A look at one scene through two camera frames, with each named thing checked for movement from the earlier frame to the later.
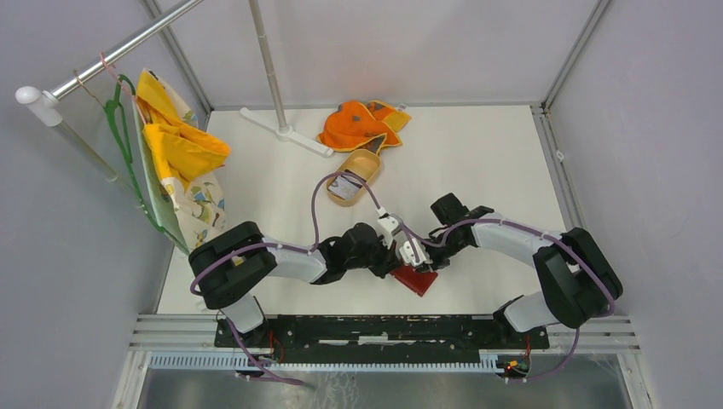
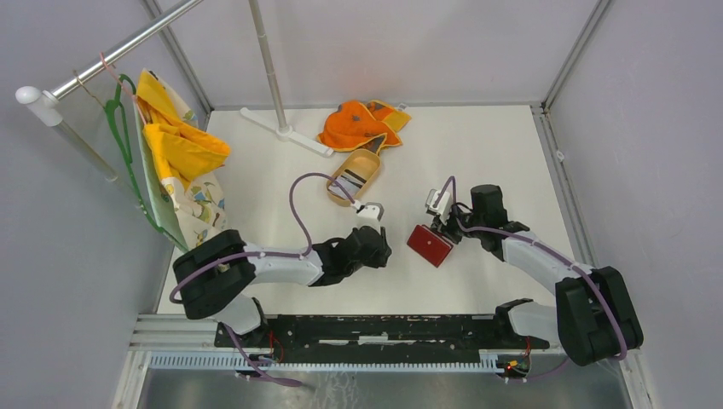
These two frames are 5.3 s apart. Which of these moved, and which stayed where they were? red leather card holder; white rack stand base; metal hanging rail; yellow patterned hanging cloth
Moved: red leather card holder
Stayed: white rack stand base; metal hanging rail; yellow patterned hanging cloth
